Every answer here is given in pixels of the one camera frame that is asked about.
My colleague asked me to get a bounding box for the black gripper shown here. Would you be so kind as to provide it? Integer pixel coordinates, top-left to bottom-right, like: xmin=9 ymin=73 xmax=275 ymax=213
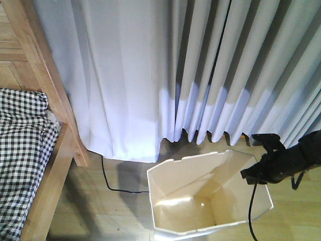
xmin=240 ymin=143 xmax=281 ymax=185

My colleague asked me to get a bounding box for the white plastic trash bin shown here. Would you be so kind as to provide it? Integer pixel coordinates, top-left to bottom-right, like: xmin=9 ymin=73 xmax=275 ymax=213
xmin=147 ymin=150 xmax=273 ymax=240

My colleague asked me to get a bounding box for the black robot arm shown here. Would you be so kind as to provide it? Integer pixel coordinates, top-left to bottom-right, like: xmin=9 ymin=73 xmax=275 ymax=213
xmin=240 ymin=131 xmax=320 ymax=185

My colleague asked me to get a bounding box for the white curtain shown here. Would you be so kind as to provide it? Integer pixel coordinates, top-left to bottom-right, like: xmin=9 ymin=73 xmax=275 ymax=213
xmin=34 ymin=1 xmax=320 ymax=163

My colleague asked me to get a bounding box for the black white checkered bedding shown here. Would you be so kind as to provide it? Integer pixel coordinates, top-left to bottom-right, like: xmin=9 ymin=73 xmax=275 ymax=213
xmin=1 ymin=88 xmax=59 ymax=240

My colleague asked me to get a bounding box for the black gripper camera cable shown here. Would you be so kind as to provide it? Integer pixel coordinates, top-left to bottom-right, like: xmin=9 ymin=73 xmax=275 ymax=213
xmin=247 ymin=182 xmax=259 ymax=241

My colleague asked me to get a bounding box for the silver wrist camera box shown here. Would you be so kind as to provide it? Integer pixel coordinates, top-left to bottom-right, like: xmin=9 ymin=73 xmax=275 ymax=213
xmin=249 ymin=133 xmax=280 ymax=146

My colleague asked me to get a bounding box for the black floor power cord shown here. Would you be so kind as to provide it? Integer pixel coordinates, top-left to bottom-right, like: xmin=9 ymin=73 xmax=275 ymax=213
xmin=100 ymin=155 xmax=150 ymax=194

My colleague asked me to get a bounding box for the wooden bed frame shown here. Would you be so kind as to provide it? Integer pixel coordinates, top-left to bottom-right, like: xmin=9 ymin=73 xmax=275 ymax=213
xmin=1 ymin=1 xmax=89 ymax=240

